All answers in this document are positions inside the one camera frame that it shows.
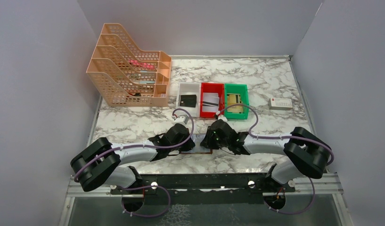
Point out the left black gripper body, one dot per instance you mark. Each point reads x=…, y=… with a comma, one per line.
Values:
x=188, y=142

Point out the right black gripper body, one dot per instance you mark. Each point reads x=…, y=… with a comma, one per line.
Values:
x=206, y=141

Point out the brown leather card holder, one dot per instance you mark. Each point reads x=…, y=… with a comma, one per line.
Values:
x=198, y=149

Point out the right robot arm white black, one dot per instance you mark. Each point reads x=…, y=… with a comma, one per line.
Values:
x=306, y=154

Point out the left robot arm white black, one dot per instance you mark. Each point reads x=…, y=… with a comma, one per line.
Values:
x=102, y=164

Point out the black card in white bin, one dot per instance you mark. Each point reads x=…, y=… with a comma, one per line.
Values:
x=188, y=101

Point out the white cards in red bin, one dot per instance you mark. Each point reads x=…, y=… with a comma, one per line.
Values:
x=210, y=102

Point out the gold cards in green bin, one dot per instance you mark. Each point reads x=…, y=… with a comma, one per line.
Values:
x=233, y=99

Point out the small white card box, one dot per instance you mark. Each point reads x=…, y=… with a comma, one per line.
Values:
x=280, y=103

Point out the red plastic bin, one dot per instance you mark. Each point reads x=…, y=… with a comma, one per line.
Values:
x=212, y=88

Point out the white plastic bin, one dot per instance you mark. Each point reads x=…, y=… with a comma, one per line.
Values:
x=189, y=88

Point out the green plastic bin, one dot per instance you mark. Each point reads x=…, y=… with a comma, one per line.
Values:
x=243, y=91

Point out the peach plastic file organizer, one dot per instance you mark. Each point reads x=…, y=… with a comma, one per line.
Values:
x=118, y=82

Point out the pink item in organizer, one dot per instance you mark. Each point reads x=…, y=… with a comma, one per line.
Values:
x=140, y=65

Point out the black mounting rail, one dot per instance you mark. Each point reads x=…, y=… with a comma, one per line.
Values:
x=196, y=189

